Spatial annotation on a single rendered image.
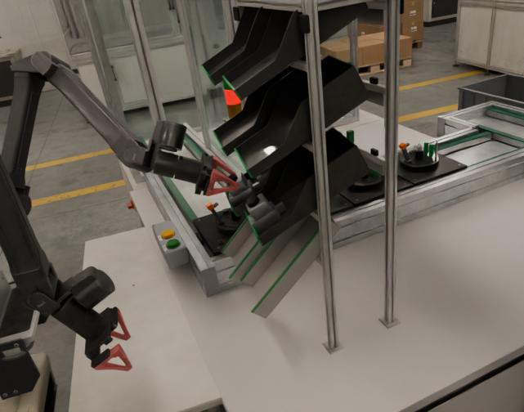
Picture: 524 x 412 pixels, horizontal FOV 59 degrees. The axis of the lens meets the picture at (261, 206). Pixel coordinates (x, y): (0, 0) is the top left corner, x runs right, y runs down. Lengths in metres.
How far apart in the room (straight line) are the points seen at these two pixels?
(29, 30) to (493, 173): 8.54
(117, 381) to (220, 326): 0.29
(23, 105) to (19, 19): 8.14
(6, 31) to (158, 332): 8.53
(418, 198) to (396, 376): 0.72
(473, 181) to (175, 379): 1.22
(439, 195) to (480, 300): 0.49
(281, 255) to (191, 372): 0.36
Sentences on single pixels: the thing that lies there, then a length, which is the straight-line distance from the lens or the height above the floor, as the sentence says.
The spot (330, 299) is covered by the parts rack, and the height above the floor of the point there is 1.02.
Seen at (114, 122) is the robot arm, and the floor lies 1.42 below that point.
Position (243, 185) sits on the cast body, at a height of 1.25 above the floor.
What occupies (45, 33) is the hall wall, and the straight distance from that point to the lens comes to 9.48.
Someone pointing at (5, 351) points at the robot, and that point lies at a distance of 1.24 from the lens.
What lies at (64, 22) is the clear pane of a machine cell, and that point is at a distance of 6.63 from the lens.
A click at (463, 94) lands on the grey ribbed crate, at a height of 0.81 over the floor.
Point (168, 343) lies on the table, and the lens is 1.31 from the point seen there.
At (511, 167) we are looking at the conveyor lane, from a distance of 1.96.
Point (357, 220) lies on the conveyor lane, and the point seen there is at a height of 0.93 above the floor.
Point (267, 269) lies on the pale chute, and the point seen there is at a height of 1.03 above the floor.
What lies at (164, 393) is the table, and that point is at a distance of 1.20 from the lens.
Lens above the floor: 1.74
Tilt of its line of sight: 29 degrees down
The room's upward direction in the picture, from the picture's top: 8 degrees counter-clockwise
